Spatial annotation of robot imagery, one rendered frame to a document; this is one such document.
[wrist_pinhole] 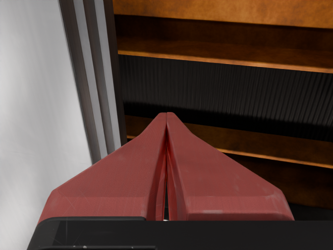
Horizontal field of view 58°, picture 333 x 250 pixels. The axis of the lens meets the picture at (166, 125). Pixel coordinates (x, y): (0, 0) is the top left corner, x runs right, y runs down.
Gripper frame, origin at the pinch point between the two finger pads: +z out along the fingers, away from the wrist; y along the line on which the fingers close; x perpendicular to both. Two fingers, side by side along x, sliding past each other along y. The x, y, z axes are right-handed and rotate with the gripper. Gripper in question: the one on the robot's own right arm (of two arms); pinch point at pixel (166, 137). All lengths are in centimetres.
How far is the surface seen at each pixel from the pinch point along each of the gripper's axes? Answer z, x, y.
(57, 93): 10.2, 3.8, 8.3
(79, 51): 11.0, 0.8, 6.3
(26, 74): 10.7, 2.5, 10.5
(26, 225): 12.1, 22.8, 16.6
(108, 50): 12.8, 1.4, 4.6
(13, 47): 10.9, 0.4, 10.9
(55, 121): 10.4, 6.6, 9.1
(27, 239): 12.2, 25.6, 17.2
